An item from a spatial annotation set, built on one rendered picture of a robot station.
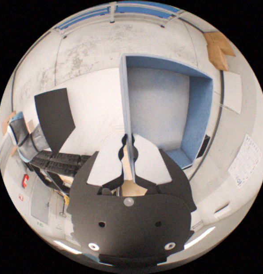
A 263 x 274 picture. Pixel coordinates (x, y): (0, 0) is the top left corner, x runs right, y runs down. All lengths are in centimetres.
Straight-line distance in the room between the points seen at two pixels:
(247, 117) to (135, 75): 256
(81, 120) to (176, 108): 53
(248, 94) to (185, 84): 252
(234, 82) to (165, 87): 253
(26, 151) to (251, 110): 309
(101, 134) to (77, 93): 32
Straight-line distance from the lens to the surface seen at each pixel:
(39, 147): 51
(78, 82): 58
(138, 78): 16
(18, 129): 49
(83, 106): 58
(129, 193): 94
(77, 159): 74
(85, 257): 27
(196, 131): 21
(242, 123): 261
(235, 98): 257
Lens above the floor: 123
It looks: 57 degrees down
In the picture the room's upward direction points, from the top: 162 degrees clockwise
